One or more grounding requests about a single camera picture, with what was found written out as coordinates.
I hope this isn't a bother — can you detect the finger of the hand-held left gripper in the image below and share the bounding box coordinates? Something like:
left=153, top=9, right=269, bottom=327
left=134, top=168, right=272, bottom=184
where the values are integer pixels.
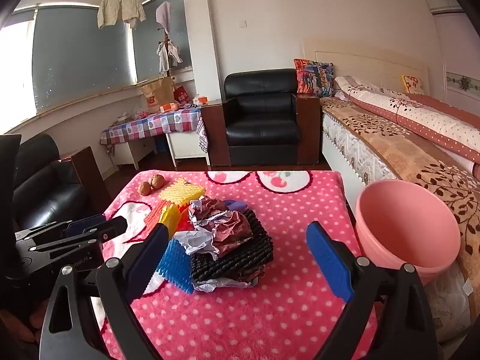
left=15, top=214, right=107, bottom=242
left=28, top=215, right=128, bottom=256

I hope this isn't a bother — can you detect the crumpled maroon and white paper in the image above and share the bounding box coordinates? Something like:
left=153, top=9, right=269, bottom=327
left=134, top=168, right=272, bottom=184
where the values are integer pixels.
left=174, top=197, right=256, bottom=261

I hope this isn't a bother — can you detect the colourful printed cushion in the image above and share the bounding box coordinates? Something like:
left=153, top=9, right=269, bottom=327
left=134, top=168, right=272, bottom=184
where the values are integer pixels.
left=293, top=58, right=335, bottom=97

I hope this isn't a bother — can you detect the blue foam net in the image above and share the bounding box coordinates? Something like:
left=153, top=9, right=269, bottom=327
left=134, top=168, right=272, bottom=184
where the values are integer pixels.
left=157, top=238, right=196, bottom=294

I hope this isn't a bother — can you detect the brown leaf print bedspread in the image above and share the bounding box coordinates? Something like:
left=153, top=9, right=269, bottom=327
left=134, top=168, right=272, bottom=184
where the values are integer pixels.
left=322, top=97, right=480, bottom=301

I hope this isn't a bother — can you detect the white wardrobe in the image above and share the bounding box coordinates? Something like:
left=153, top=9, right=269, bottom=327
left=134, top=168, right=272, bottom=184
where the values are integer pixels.
left=424, top=0, right=480, bottom=98

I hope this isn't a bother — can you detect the patterned white cloth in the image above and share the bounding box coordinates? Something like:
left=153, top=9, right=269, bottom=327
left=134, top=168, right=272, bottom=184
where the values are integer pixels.
left=197, top=116, right=211, bottom=155

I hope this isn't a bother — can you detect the yellow flower pillow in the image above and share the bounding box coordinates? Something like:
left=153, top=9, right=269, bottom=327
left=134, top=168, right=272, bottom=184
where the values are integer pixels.
left=399, top=74, right=424, bottom=94

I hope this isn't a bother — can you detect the cream knitted sweater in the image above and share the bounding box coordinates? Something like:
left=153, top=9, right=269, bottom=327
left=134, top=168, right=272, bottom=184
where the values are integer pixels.
left=97, top=0, right=148, bottom=30

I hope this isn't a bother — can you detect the pink polka dot blanket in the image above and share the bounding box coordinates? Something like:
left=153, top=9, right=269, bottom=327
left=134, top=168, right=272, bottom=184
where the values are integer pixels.
left=95, top=170, right=379, bottom=360

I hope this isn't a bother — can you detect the black foam net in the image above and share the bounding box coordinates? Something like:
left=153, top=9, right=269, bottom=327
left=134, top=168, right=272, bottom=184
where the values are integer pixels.
left=189, top=210, right=274, bottom=284

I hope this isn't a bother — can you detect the brown paper bag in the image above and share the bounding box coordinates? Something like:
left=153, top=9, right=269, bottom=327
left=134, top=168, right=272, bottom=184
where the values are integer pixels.
left=138, top=77, right=176, bottom=114

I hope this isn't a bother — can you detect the white side table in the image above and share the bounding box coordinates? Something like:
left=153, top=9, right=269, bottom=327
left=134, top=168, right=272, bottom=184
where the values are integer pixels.
left=112, top=131, right=211, bottom=171

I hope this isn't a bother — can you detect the lilac garment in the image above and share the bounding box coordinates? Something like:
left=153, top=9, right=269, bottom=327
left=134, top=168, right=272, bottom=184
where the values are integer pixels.
left=155, top=2, right=172, bottom=36

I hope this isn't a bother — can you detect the black leather armchair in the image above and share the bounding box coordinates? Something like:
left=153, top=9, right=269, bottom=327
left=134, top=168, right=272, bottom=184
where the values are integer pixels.
left=202, top=68, right=321, bottom=167
left=13, top=134, right=109, bottom=229

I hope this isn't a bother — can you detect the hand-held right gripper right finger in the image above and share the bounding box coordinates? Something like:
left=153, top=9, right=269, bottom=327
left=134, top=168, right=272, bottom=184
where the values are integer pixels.
left=305, top=221, right=439, bottom=360

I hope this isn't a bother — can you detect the grey roller blind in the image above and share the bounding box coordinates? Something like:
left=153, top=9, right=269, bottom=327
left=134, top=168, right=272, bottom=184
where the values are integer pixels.
left=32, top=5, right=130, bottom=117
left=133, top=0, right=193, bottom=83

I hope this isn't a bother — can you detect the dotted tree print quilt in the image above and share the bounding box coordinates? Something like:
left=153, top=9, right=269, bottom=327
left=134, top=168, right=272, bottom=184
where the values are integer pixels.
left=335, top=76, right=480, bottom=166

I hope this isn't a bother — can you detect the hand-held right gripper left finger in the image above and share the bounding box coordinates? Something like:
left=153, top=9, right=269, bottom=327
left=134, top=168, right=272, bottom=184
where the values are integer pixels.
left=39, top=224, right=170, bottom=360

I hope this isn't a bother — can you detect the large yellow foam net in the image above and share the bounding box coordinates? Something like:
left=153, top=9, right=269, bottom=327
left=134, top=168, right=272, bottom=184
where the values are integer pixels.
left=158, top=177, right=207, bottom=208

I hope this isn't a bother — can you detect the white garment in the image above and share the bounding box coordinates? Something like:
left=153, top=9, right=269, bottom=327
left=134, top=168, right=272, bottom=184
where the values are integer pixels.
left=157, top=39, right=183, bottom=76

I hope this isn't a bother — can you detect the pink plastic basin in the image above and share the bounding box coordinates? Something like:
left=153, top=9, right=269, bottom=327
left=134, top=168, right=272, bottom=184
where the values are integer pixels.
left=355, top=179, right=462, bottom=286

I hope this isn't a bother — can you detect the bed with cream headboard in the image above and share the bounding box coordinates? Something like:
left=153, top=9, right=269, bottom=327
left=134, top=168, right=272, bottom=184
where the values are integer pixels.
left=302, top=37, right=480, bottom=346

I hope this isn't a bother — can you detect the person's left hand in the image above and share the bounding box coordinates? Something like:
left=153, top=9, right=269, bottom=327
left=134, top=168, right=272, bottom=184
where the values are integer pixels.
left=19, top=302, right=49, bottom=346

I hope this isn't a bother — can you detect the red foam net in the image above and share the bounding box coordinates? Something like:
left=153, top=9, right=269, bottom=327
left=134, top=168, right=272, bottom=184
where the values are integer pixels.
left=144, top=200, right=169, bottom=233

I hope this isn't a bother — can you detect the wooden coat stand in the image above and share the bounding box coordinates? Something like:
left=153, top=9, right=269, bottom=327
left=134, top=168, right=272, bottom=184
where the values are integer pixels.
left=155, top=2, right=183, bottom=79

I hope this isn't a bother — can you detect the red gift bag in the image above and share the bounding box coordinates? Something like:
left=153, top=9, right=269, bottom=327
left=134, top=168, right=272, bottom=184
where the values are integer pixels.
left=173, top=86, right=192, bottom=106

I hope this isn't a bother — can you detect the checkered tablecloth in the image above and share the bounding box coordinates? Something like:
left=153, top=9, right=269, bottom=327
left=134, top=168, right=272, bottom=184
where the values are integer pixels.
left=100, top=107, right=205, bottom=147

